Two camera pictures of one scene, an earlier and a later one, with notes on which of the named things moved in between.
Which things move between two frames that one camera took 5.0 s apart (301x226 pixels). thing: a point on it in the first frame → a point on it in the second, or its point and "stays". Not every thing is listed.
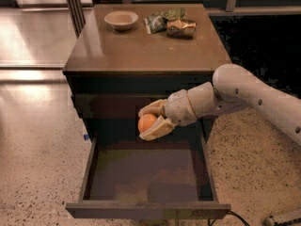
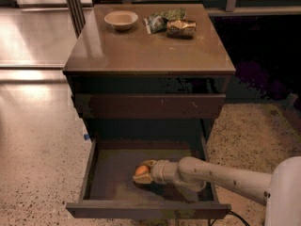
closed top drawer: (112, 106) stays
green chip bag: (158, 22) stays
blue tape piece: (86, 137) stays
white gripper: (177, 108) → (157, 171)
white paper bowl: (121, 20) stays
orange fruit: (145, 121) → (142, 169)
